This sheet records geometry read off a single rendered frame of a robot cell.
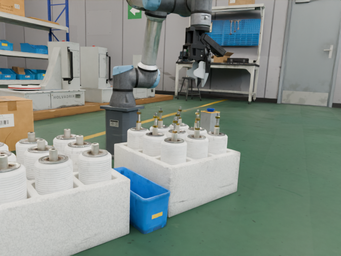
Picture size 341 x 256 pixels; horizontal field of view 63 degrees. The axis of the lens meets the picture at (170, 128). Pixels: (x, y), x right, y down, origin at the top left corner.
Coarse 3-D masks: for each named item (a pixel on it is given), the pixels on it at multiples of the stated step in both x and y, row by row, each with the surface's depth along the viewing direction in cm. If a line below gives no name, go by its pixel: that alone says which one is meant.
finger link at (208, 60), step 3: (207, 54) 100; (210, 54) 100; (207, 57) 99; (210, 57) 100; (204, 60) 101; (207, 60) 100; (210, 60) 100; (207, 63) 100; (210, 63) 100; (207, 66) 100; (210, 66) 100; (207, 69) 101; (207, 72) 101
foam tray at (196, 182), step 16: (128, 160) 113; (144, 160) 104; (192, 160) 103; (208, 160) 105; (224, 160) 111; (144, 176) 105; (160, 176) 97; (176, 176) 95; (192, 176) 100; (208, 176) 106; (224, 176) 113; (176, 192) 96; (192, 192) 102; (208, 192) 108; (224, 192) 115; (176, 208) 98
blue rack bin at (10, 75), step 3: (0, 69) 546; (3, 69) 543; (6, 69) 540; (3, 72) 544; (6, 72) 541; (9, 72) 537; (12, 72) 535; (0, 75) 503; (3, 75) 508; (6, 75) 513; (9, 75) 519; (12, 75) 524; (15, 75) 530; (0, 78) 504; (3, 78) 509; (6, 78) 514; (9, 78) 520; (12, 78) 526; (15, 78) 531
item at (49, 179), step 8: (40, 168) 70; (48, 168) 70; (56, 168) 71; (64, 168) 72; (72, 168) 76; (40, 176) 71; (48, 176) 70; (56, 176) 71; (64, 176) 73; (72, 176) 76; (40, 184) 71; (48, 184) 71; (56, 184) 71; (64, 184) 73; (72, 184) 76; (40, 192) 72; (48, 192) 71
